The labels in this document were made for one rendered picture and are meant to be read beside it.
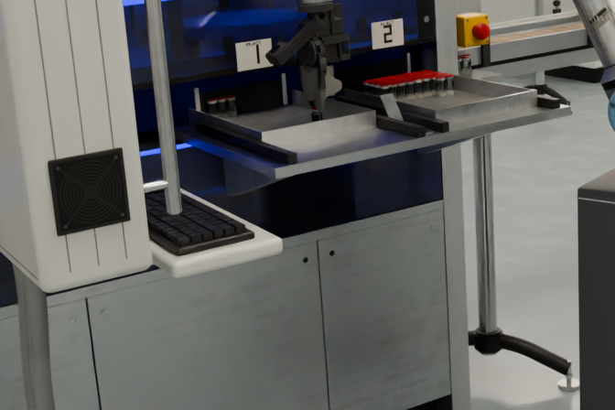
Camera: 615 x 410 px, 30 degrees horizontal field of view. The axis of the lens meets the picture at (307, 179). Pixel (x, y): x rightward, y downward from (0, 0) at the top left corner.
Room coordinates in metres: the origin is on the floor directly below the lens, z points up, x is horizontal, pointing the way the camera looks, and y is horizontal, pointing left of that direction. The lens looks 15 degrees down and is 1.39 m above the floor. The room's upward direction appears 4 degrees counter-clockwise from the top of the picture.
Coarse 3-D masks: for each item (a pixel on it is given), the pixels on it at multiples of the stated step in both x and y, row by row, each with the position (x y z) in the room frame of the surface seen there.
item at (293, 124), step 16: (304, 96) 2.50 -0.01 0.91; (192, 112) 2.41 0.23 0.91; (256, 112) 2.49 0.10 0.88; (272, 112) 2.48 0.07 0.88; (288, 112) 2.47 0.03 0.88; (304, 112) 2.45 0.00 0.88; (336, 112) 2.38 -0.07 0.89; (352, 112) 2.33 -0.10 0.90; (368, 112) 2.25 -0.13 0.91; (240, 128) 2.21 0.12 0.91; (256, 128) 2.32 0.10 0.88; (272, 128) 2.31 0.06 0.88; (288, 128) 2.16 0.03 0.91; (304, 128) 2.18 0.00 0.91; (320, 128) 2.19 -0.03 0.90; (336, 128) 2.21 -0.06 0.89; (352, 128) 2.23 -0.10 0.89; (368, 128) 2.25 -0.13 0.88; (272, 144) 2.14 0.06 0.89; (288, 144) 2.16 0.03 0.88
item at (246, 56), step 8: (256, 40) 2.42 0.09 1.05; (264, 40) 2.43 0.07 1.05; (240, 48) 2.40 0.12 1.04; (248, 48) 2.41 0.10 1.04; (264, 48) 2.43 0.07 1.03; (240, 56) 2.40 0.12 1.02; (248, 56) 2.41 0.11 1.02; (256, 56) 2.42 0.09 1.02; (264, 56) 2.43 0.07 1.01; (240, 64) 2.40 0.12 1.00; (248, 64) 2.41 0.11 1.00; (256, 64) 2.42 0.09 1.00; (264, 64) 2.43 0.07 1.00; (272, 64) 2.44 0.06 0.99
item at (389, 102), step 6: (384, 96) 2.29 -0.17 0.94; (390, 96) 2.29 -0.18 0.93; (384, 102) 2.28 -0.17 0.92; (390, 102) 2.28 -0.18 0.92; (384, 108) 2.27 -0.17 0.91; (390, 108) 2.28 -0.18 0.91; (396, 108) 2.28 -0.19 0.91; (390, 114) 2.27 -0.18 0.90; (396, 114) 2.27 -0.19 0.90; (402, 120) 2.27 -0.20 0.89; (426, 132) 2.17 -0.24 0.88; (432, 132) 2.18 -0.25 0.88
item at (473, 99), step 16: (464, 80) 2.55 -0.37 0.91; (480, 80) 2.50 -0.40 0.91; (352, 96) 2.48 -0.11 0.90; (368, 96) 2.43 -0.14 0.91; (432, 96) 2.52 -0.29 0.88; (448, 96) 2.51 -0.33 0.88; (464, 96) 2.49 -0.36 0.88; (480, 96) 2.48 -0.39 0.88; (496, 96) 2.45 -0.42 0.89; (512, 96) 2.31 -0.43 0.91; (528, 96) 2.33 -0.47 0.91; (416, 112) 2.27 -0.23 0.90; (432, 112) 2.22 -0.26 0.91; (448, 112) 2.23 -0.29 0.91; (464, 112) 2.25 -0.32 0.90; (480, 112) 2.27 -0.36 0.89; (496, 112) 2.29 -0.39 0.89
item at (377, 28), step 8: (376, 24) 2.57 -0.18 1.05; (384, 24) 2.58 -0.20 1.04; (392, 24) 2.59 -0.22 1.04; (400, 24) 2.60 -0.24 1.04; (376, 32) 2.57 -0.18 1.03; (384, 32) 2.58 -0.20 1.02; (392, 32) 2.59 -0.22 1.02; (400, 32) 2.60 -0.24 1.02; (376, 40) 2.57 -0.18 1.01; (400, 40) 2.60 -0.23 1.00; (376, 48) 2.57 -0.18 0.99
